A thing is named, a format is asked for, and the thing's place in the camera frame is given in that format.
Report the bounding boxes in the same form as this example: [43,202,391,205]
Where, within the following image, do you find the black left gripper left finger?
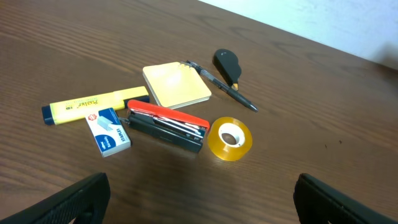
[1,172,111,224]

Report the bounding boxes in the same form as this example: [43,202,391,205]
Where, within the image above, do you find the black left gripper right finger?
[293,173,397,224]

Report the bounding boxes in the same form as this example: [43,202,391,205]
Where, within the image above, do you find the yellow adhesive tape roll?
[207,116,253,162]

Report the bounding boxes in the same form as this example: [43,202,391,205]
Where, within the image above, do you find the yellow sticky notepad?
[142,62,211,109]

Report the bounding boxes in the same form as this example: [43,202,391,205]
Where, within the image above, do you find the blue white staples box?
[85,108,131,157]

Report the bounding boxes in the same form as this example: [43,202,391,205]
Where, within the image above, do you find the yellow highlighter marker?
[42,86,150,126]

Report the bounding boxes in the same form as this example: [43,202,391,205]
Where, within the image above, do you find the black ballpoint pen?
[183,60,258,112]

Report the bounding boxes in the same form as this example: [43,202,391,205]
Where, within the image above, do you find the black correction tape dispenser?
[213,49,242,91]

